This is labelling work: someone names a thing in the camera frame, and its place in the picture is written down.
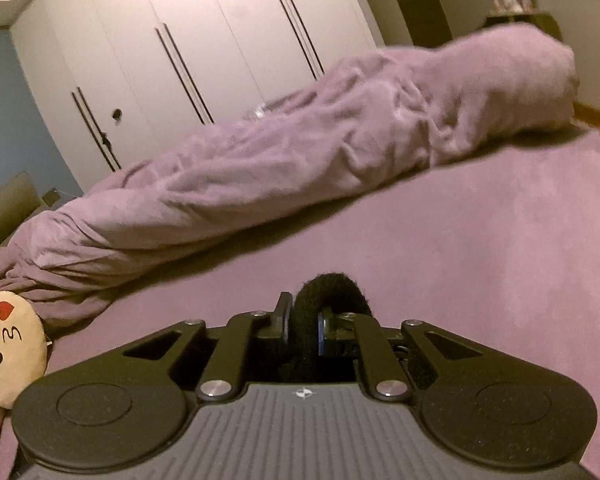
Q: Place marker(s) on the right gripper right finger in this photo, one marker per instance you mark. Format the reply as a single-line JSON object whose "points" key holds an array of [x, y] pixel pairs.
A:
{"points": [[329, 325]]}

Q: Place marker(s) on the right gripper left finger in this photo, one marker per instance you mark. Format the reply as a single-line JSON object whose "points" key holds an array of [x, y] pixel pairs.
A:
{"points": [[275, 324]]}

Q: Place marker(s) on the black knit garment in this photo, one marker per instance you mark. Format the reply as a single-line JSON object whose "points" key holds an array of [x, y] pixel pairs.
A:
{"points": [[325, 296]]}

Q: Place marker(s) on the purple fleece bed cover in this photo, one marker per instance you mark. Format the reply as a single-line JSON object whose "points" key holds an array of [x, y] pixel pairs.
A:
{"points": [[503, 248]]}

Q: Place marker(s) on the rolled purple duvet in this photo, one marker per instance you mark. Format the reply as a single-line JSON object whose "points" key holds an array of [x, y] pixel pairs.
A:
{"points": [[369, 120]]}

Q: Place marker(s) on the cream emoji face cushion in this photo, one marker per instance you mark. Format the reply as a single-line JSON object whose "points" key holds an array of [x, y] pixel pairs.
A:
{"points": [[23, 348]]}

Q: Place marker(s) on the grey padded headboard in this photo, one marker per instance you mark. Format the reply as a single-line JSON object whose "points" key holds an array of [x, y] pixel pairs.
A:
{"points": [[19, 202]]}

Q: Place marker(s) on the white wardrobe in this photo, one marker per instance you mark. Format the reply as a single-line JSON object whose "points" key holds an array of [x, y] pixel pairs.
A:
{"points": [[117, 81]]}

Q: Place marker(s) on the bedside table with vase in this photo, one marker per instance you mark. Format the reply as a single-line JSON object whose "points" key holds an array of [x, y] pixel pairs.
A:
{"points": [[521, 11]]}

